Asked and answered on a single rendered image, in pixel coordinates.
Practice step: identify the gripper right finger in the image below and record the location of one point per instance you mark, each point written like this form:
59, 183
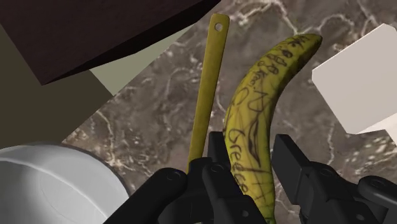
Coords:
325, 186

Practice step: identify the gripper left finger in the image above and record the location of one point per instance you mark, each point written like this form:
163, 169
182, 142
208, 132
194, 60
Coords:
214, 183

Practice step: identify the yellow banana with black scribbles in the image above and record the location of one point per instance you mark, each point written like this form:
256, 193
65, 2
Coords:
257, 124

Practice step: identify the yellow flat stick with hole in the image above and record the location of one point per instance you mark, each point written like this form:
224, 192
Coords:
207, 90

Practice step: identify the white box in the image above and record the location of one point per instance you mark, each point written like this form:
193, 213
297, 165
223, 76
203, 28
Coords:
359, 83

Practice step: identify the white bowl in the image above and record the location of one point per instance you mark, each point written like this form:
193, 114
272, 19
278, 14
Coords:
52, 186

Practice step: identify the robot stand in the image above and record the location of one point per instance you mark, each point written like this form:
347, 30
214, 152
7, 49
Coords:
86, 34

